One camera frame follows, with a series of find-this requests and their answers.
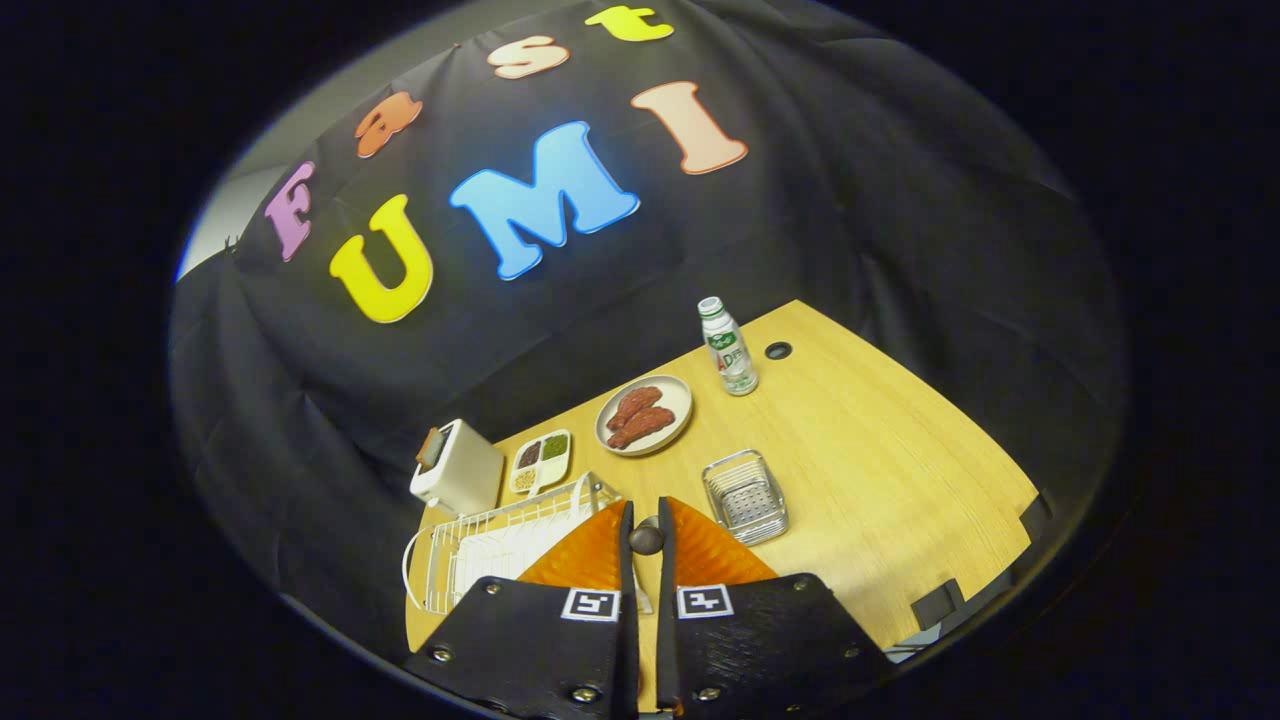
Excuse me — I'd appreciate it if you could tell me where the white wire dish rack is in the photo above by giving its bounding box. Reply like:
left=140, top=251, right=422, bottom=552
left=402, top=472, right=656, bottom=616

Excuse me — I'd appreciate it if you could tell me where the metal wire basket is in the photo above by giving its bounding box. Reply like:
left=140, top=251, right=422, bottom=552
left=701, top=449, right=790, bottom=546

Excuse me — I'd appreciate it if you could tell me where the white drip tray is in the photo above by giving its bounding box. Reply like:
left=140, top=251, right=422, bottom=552
left=450, top=520, right=561, bottom=601

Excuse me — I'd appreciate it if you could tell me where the white divided bean tray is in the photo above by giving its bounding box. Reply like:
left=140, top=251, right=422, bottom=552
left=509, top=429, right=573, bottom=498

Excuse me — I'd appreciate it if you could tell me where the beige oval plate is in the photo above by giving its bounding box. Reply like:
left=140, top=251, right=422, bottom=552
left=595, top=374, right=694, bottom=458

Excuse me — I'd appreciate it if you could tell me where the red meat slice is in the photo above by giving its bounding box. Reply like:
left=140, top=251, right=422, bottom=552
left=607, top=406, right=677, bottom=450
left=606, top=386, right=663, bottom=432

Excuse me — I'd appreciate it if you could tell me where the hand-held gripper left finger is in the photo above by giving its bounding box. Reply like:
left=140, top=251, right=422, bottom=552
left=402, top=500, right=641, bottom=719

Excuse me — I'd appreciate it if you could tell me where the wooden handled metal spoon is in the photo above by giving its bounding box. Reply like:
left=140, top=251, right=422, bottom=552
left=628, top=516, right=667, bottom=601

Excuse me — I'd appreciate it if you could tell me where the white drink bottle green label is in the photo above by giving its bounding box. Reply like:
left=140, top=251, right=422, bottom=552
left=697, top=296, right=759, bottom=397

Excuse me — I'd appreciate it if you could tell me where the white toaster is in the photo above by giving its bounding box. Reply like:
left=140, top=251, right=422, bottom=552
left=410, top=419, right=506, bottom=518

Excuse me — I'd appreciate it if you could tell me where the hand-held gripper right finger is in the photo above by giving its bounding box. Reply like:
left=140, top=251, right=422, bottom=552
left=655, top=496, right=894, bottom=716

